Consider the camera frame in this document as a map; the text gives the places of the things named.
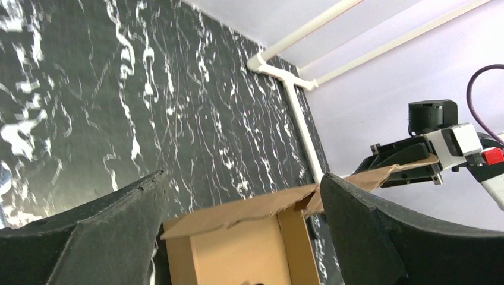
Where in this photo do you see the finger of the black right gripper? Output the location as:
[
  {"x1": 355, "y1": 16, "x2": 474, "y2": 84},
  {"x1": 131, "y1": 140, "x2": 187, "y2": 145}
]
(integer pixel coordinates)
[{"x1": 354, "y1": 136, "x2": 442, "y2": 188}]

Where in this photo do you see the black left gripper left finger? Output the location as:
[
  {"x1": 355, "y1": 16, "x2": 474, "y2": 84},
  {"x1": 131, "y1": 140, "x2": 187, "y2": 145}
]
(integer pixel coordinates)
[{"x1": 1, "y1": 170, "x2": 168, "y2": 284}]

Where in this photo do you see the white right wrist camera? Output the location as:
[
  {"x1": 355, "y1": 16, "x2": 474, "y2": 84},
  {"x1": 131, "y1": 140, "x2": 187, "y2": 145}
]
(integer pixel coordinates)
[{"x1": 440, "y1": 123, "x2": 503, "y2": 169}]

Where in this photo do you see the white PVC pipe frame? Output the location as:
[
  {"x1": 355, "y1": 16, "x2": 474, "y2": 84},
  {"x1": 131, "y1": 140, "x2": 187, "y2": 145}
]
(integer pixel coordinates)
[{"x1": 246, "y1": 0, "x2": 504, "y2": 186}]

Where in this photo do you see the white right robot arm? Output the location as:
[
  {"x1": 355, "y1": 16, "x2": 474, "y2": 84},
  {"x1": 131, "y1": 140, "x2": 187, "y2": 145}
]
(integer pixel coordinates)
[{"x1": 350, "y1": 99, "x2": 503, "y2": 208}]

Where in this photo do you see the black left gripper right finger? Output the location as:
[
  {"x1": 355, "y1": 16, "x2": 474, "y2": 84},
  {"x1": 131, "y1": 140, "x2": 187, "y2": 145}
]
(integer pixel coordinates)
[{"x1": 320, "y1": 173, "x2": 503, "y2": 284}]

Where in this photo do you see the brown cardboard box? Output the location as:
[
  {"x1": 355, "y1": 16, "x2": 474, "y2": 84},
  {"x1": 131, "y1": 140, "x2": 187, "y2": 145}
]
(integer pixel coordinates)
[{"x1": 161, "y1": 153, "x2": 440, "y2": 285}]

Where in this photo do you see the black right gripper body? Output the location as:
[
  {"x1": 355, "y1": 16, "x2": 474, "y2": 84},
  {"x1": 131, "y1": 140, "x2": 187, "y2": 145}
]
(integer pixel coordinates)
[{"x1": 408, "y1": 99, "x2": 458, "y2": 137}]

